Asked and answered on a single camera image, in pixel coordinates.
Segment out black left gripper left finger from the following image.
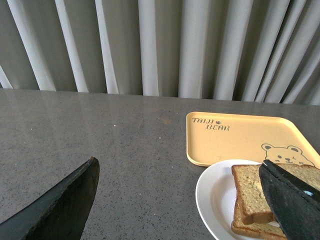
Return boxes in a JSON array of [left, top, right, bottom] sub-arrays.
[[0, 157, 100, 240]]

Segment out bread slice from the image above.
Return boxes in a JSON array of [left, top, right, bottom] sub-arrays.
[[231, 163, 320, 226], [231, 199, 287, 240]]

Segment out yellow bear tray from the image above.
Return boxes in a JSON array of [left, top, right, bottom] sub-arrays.
[[186, 112, 320, 168]]

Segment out grey pleated curtain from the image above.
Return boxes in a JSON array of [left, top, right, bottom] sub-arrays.
[[0, 0, 320, 105]]

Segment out white round plate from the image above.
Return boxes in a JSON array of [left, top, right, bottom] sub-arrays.
[[195, 159, 257, 240]]

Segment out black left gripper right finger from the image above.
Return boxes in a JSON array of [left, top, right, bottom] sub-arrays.
[[258, 160, 320, 240]]

